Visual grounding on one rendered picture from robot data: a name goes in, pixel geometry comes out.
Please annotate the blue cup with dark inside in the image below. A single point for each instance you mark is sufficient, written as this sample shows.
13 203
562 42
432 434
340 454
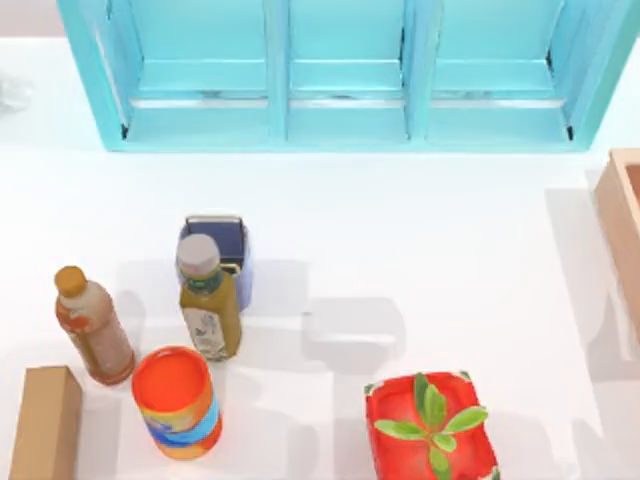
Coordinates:
235 245

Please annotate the green bottle with grey cap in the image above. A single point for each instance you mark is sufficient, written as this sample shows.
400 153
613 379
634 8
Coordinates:
209 310

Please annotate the light blue rack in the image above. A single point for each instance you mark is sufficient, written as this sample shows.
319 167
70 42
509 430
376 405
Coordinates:
345 75

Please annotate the red square plant pot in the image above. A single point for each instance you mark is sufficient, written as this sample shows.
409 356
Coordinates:
400 440

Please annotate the green plant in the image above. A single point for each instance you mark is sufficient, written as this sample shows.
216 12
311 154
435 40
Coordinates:
434 425

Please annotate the orange can with blue band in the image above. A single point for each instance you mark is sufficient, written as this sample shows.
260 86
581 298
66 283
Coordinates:
177 405

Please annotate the brown bottle with yellow cap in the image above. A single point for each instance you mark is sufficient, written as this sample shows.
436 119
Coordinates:
95 330

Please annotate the salmon-coloured shallow box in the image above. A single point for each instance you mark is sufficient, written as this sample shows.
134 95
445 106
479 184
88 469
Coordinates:
616 220

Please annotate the brown cardboard box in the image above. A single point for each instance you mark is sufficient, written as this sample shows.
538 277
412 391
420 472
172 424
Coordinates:
45 425

